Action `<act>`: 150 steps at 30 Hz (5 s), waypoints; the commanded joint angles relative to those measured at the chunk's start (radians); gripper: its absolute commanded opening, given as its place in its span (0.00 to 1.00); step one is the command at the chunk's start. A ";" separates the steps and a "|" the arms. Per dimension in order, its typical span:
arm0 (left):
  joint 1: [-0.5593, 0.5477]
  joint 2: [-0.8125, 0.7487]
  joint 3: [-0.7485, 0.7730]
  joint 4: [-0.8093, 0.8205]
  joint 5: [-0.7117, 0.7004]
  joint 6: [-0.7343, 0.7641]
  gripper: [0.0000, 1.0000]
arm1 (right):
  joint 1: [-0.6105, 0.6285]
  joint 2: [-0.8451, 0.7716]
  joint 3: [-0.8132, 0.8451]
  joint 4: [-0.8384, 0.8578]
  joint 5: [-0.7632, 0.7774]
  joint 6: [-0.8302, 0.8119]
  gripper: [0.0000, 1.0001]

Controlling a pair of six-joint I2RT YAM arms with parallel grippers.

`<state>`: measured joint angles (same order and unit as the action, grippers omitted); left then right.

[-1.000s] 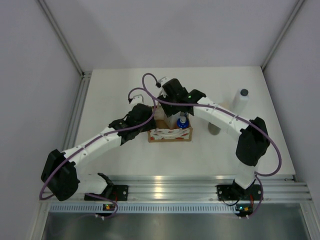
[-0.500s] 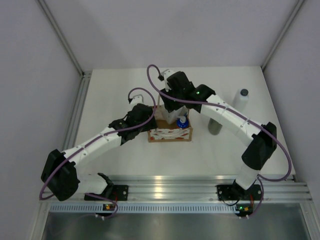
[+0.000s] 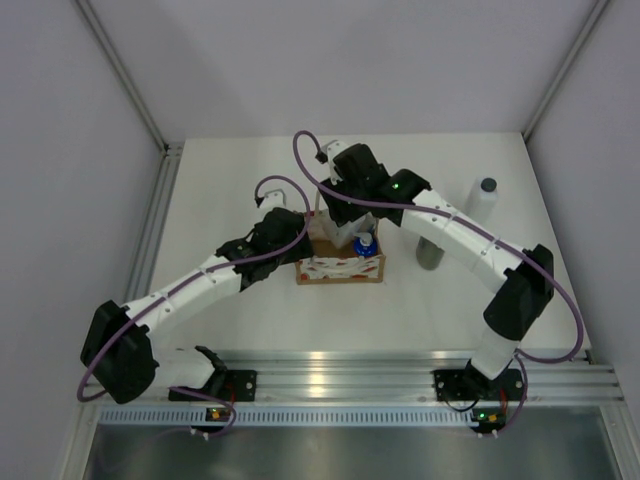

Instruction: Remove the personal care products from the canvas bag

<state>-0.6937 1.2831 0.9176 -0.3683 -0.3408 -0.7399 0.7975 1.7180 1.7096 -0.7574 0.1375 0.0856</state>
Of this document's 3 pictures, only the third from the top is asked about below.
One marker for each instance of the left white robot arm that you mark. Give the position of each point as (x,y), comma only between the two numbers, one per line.
(122,349)

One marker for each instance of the right aluminium frame post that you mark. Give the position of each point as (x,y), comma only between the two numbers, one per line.
(571,55)

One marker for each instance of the white slotted cable duct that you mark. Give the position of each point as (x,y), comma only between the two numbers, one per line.
(259,416)

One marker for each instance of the small white bottle grey cap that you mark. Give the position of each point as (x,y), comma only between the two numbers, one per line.
(340,236)

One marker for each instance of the patterned canvas bag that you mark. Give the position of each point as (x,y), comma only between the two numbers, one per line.
(328,265)

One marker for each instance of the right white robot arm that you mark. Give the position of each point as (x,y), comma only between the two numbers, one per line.
(520,282)

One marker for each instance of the left aluminium frame post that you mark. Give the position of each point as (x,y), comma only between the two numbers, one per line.
(107,47)

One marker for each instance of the grey pump bottle beige top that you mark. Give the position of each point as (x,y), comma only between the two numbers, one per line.
(428,255)

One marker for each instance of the aluminium mounting rail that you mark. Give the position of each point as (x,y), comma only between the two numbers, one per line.
(405,378)

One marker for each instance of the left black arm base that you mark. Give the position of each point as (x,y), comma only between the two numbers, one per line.
(239,386)

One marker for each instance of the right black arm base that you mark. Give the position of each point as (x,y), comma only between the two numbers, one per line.
(464,385)

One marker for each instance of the aluminium frame post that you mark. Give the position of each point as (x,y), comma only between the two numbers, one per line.
(571,55)
(107,47)

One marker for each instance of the orange bottle blue cap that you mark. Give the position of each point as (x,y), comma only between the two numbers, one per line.
(365,244)

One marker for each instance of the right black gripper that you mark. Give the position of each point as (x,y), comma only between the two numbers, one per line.
(342,215)

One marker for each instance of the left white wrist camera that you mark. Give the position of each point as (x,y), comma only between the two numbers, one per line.
(273,199)

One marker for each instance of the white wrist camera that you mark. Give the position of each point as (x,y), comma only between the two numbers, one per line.
(273,199)
(329,151)

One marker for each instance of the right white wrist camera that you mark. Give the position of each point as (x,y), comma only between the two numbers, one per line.
(329,151)

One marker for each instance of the large white bottle grey cap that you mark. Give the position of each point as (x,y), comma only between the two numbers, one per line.
(481,200)

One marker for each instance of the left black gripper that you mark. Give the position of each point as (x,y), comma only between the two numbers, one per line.
(301,250)

